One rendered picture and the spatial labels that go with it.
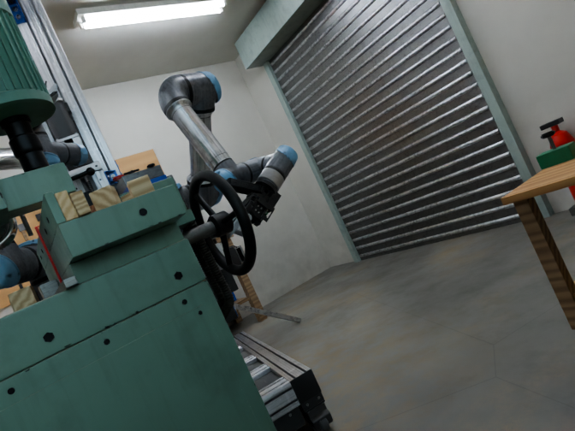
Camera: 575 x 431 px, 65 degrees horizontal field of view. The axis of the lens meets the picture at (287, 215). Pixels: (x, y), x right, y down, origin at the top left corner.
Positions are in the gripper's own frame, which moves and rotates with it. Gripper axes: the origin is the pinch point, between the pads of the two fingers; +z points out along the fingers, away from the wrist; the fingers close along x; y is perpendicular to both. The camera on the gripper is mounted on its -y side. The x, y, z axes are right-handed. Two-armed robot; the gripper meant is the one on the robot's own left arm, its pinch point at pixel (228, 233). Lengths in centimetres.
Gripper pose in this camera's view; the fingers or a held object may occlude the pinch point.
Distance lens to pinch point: 131.0
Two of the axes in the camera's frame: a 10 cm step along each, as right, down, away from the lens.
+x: -4.9, 2.3, 8.4
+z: -4.5, 7.6, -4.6
